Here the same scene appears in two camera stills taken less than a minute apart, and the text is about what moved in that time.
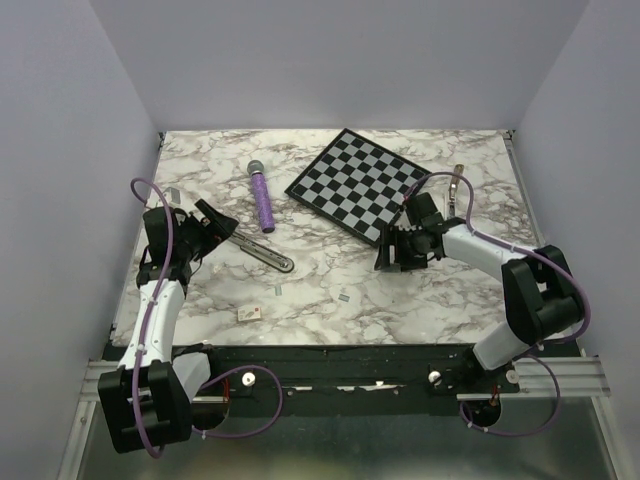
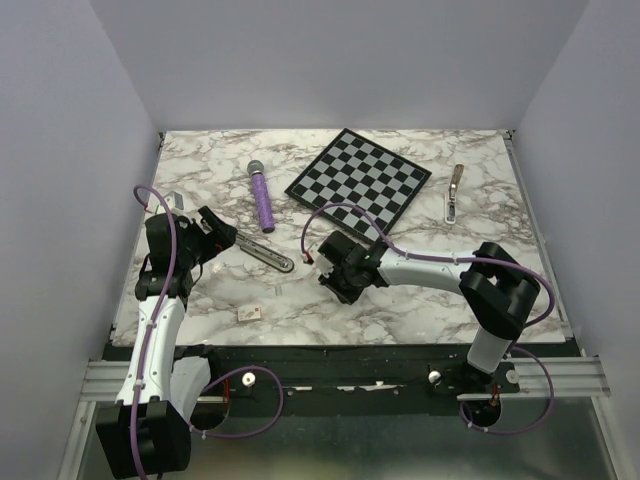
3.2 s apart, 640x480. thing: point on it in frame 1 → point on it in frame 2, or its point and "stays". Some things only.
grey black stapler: (262, 253) stays
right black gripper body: (412, 253) → (341, 283)
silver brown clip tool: (459, 169) stays
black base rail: (350, 380) stays
